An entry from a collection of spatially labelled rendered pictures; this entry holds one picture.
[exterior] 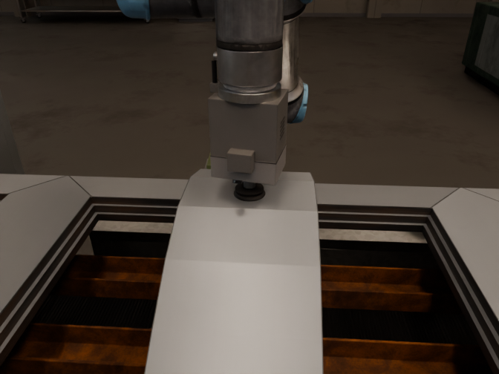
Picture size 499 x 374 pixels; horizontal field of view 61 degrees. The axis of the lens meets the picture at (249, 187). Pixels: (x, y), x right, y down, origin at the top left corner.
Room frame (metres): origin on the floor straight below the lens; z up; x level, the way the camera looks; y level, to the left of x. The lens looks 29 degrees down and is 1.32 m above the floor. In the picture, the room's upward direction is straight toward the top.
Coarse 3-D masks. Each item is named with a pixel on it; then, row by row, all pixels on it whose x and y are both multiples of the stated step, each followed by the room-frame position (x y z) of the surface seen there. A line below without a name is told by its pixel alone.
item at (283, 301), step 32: (160, 288) 0.36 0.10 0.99; (192, 288) 0.36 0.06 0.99; (224, 288) 0.35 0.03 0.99; (256, 288) 0.35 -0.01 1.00; (288, 288) 0.35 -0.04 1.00; (320, 288) 0.35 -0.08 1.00; (160, 320) 0.33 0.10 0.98; (192, 320) 0.32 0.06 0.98; (224, 320) 0.32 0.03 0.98; (256, 320) 0.32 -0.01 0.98; (288, 320) 0.32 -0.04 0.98; (320, 320) 0.32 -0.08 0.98
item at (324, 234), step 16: (96, 224) 0.94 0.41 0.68; (112, 224) 0.94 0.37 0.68; (128, 224) 0.94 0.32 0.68; (144, 224) 0.94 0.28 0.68; (160, 224) 0.94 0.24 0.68; (128, 240) 0.91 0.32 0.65; (144, 240) 0.90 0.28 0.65; (160, 240) 0.90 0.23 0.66; (320, 240) 0.87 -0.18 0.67; (336, 240) 0.87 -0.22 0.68; (352, 240) 0.87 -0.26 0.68; (368, 240) 0.87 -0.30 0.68; (384, 240) 0.87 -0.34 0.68; (400, 240) 0.87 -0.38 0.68; (416, 240) 0.87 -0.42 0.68
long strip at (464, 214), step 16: (464, 192) 0.79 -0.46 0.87; (432, 208) 0.73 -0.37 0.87; (448, 208) 0.73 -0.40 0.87; (464, 208) 0.73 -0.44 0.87; (480, 208) 0.73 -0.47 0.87; (496, 208) 0.73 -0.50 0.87; (448, 224) 0.67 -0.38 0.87; (464, 224) 0.67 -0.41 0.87; (480, 224) 0.67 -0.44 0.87; (496, 224) 0.67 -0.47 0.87; (464, 240) 0.62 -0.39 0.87; (480, 240) 0.62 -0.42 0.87; (496, 240) 0.62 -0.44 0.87; (464, 256) 0.57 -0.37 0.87; (480, 256) 0.57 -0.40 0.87; (496, 256) 0.57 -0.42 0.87; (480, 272) 0.53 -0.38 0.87; (496, 272) 0.53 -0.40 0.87; (480, 288) 0.49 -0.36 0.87; (496, 288) 0.49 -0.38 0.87; (496, 304) 0.46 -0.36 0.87
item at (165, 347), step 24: (168, 336) 0.31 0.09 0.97; (192, 336) 0.31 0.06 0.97; (216, 336) 0.31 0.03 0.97; (240, 336) 0.31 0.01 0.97; (168, 360) 0.29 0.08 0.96; (192, 360) 0.29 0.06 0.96; (216, 360) 0.29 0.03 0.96; (240, 360) 0.29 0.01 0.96; (264, 360) 0.29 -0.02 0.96; (288, 360) 0.29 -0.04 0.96; (312, 360) 0.29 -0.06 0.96
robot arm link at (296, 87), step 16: (288, 0) 0.95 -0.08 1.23; (304, 0) 0.95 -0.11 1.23; (288, 16) 0.97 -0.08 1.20; (288, 32) 1.02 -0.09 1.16; (288, 48) 1.04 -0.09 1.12; (288, 64) 1.07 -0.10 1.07; (288, 80) 1.10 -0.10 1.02; (288, 96) 1.13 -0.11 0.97; (304, 96) 1.16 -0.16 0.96; (288, 112) 1.15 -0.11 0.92; (304, 112) 1.15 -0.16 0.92
